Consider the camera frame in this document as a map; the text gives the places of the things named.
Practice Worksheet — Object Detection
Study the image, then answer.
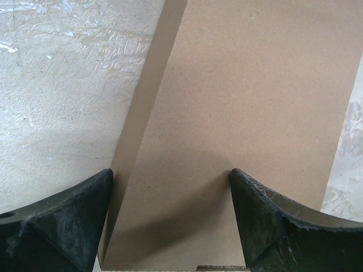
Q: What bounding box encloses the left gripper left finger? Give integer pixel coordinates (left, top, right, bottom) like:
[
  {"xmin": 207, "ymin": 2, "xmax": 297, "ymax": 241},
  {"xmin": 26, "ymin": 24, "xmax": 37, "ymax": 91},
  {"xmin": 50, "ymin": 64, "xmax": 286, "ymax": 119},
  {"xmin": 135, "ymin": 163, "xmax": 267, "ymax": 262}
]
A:
[{"xmin": 1, "ymin": 169, "xmax": 113, "ymax": 271}]

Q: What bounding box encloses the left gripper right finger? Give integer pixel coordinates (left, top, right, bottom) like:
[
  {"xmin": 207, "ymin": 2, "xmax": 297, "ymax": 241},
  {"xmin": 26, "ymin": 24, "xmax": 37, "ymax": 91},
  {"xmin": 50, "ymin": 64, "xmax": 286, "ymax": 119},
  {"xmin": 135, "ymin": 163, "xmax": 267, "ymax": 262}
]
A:
[{"xmin": 229, "ymin": 168, "xmax": 362, "ymax": 271}]

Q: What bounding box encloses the brown cardboard box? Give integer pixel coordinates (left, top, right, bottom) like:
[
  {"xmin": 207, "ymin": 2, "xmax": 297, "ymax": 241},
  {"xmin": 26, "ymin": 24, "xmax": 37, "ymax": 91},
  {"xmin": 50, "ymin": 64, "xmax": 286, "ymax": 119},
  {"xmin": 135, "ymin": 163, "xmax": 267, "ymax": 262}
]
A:
[{"xmin": 101, "ymin": 1, "xmax": 362, "ymax": 271}]

